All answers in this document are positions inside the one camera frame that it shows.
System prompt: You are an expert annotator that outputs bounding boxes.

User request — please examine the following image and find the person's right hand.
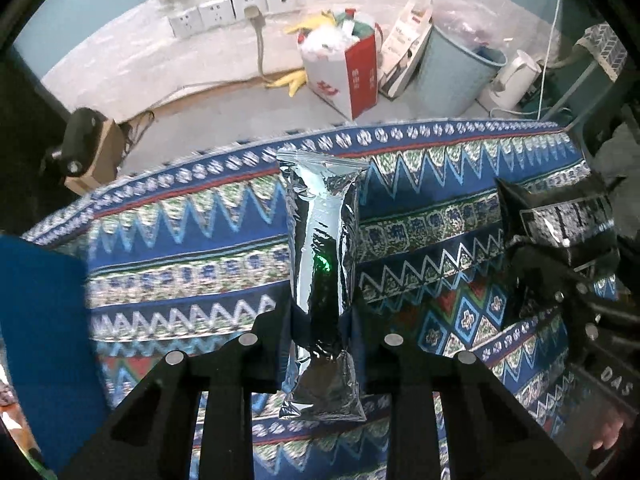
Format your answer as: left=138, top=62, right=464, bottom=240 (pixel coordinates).
left=590, top=407, right=632, bottom=453

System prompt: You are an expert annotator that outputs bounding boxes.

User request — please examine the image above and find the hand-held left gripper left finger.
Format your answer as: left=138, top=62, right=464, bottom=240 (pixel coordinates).
left=60, top=302, right=292, bottom=480

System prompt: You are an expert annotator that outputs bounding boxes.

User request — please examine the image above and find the banana peel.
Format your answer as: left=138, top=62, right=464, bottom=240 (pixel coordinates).
left=265, top=69, right=308, bottom=97
left=284, top=10, right=336, bottom=36

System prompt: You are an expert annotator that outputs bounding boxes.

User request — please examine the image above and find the white and red paper bag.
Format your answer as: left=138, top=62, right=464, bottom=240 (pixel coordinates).
left=297, top=10, right=383, bottom=121

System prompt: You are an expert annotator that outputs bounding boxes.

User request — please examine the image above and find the white plastic trash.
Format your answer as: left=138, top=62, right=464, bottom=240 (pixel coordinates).
left=300, top=12, right=376, bottom=58

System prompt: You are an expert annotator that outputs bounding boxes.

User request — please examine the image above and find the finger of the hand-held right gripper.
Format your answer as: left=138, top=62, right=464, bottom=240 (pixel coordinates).
left=505, top=240, right=601, bottom=321

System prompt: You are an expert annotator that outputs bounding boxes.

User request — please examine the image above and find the grey plug with cable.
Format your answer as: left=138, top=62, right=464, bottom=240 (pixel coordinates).
left=243, top=6, right=273, bottom=83

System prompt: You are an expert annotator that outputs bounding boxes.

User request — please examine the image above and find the silver foil snack packet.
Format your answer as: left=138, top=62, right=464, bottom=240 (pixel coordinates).
left=276, top=150, right=371, bottom=422

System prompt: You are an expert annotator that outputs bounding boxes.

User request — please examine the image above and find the white printed carton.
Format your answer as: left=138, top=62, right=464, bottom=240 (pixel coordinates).
left=378, top=0, right=433, bottom=98

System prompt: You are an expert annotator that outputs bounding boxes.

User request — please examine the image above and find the black snack packet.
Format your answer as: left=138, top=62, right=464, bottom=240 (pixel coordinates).
left=495, top=177, right=618, bottom=281

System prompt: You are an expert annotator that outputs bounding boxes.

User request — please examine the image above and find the grey-blue trash bin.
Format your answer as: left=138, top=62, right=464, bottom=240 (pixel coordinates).
left=412, top=24, right=507, bottom=116

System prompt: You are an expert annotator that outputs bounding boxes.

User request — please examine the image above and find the small cardboard box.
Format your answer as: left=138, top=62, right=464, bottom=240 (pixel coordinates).
left=65, top=119, right=126, bottom=196

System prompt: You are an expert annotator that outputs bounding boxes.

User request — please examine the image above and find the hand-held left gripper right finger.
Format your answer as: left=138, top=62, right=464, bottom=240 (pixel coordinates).
left=350, top=310, right=583, bottom=480

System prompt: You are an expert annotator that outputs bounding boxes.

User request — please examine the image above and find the black cable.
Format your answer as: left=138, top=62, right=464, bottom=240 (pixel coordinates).
left=117, top=110, right=156, bottom=166

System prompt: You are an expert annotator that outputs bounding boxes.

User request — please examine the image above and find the patterned blue tablecloth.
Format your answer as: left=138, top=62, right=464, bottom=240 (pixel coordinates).
left=20, top=119, right=626, bottom=480

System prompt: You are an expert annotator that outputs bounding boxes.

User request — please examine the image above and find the patterned cloth cover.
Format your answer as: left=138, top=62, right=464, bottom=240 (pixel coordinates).
left=572, top=22, right=628, bottom=81

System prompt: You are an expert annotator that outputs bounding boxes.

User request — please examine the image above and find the blue storage box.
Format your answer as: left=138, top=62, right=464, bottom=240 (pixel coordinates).
left=0, top=234, right=108, bottom=473

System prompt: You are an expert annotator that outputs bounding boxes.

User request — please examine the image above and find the white electric kettle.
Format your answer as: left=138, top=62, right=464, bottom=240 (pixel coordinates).
left=477, top=50, right=543, bottom=113

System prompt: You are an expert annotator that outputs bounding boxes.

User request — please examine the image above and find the white cord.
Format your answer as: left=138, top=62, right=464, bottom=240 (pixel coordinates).
left=537, top=0, right=568, bottom=121

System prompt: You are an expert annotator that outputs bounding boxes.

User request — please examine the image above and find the grey cloth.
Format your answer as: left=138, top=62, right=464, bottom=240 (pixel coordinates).
left=597, top=122, right=640, bottom=186

